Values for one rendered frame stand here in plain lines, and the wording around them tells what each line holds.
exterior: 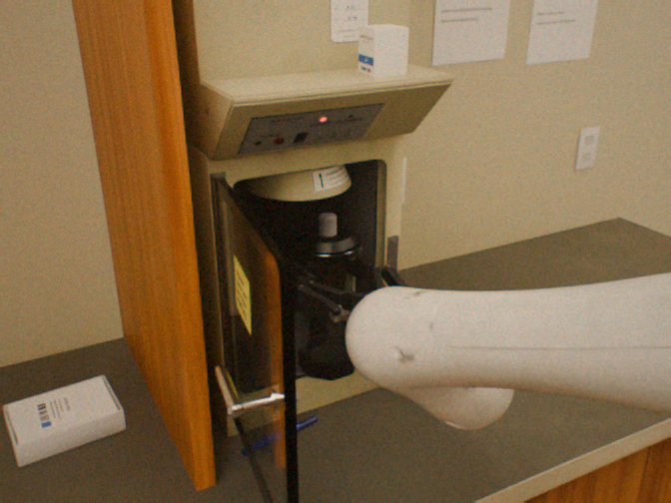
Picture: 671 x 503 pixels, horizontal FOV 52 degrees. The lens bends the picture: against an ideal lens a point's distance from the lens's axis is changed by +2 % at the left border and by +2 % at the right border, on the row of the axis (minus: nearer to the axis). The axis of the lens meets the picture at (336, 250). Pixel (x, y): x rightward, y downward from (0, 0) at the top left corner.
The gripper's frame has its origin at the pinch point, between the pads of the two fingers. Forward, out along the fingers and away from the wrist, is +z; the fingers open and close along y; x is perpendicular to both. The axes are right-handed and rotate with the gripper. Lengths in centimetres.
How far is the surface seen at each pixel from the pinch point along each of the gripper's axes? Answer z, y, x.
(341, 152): 0.3, -2.4, -18.8
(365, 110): -8.3, -1.4, -26.7
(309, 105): -10.1, 7.9, -28.6
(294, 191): 3.1, 4.4, -12.9
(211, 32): 0.2, 16.4, -36.5
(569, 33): 43, -90, -27
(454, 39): 43, -55, -28
